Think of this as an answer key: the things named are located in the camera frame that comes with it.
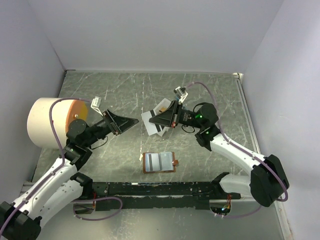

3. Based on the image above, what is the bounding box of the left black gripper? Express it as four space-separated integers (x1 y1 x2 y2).
82 107 139 147

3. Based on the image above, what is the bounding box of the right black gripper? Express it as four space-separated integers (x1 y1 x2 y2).
149 100 204 129

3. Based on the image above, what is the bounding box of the white card tray box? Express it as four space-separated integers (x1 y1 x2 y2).
149 98 171 137

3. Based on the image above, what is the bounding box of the white striped credit card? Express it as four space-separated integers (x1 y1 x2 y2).
141 110 169 137

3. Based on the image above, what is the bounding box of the brown leather card holder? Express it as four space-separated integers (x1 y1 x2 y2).
142 151 179 174

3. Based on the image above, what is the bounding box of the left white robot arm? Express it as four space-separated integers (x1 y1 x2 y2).
0 110 139 240

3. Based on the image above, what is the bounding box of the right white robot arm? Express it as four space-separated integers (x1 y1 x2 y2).
149 100 290 207

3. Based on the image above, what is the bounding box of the white cylinder with orange lid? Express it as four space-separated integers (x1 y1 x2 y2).
27 97 88 149

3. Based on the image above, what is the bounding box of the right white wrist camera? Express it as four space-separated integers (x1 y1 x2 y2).
173 86 188 105

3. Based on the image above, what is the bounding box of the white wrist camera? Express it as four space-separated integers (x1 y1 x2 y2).
173 86 188 105
90 96 103 116

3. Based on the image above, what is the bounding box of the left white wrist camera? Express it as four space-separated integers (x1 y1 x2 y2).
90 96 103 116

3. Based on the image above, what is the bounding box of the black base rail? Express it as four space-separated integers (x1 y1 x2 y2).
78 181 241 210

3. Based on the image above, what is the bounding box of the white corner bracket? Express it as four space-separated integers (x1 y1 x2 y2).
232 72 244 80

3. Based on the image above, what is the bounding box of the aluminium frame rail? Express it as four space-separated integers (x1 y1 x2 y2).
235 79 261 154

